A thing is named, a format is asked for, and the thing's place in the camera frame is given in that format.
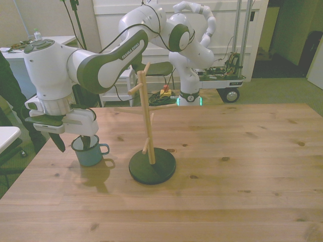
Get dark green chair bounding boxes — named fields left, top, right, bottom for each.
left=131, top=61, right=178, bottom=90

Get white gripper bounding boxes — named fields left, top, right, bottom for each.
left=24, top=109, right=99, bottom=153

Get yellow emergency stop button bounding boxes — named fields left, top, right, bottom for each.
left=159, top=84, right=175, bottom=99

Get white wheeled equipment cart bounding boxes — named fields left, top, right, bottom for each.
left=194, top=51, right=245, bottom=104

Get coiled dark floor cables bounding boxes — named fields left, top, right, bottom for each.
left=147, top=91, right=178, bottom=107

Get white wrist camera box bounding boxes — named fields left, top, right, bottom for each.
left=24, top=96, right=43, bottom=118

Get person in dark trousers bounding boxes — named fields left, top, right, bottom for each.
left=0, top=51, right=48, bottom=152

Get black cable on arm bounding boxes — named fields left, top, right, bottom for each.
left=97, top=0, right=197, bottom=54

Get white seat on black frame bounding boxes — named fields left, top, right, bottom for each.
left=0, top=126, right=28, bottom=189

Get light blue enamel mug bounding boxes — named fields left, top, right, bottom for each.
left=70, top=134, right=111, bottom=167

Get black tripod stand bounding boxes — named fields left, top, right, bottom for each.
left=59, top=0, right=88, bottom=50

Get aluminium frame posts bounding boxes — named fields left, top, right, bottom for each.
left=232, top=0, right=255, bottom=76

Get small white side table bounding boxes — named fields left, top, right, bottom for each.
left=100, top=67, right=137, bottom=107

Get desk clutter of cables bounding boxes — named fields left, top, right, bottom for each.
left=0, top=39, right=32, bottom=53

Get wooden mug tree black base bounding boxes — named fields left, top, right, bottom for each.
left=114, top=61, right=177, bottom=186

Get white desk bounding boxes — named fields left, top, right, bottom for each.
left=0, top=35, right=77, bottom=101

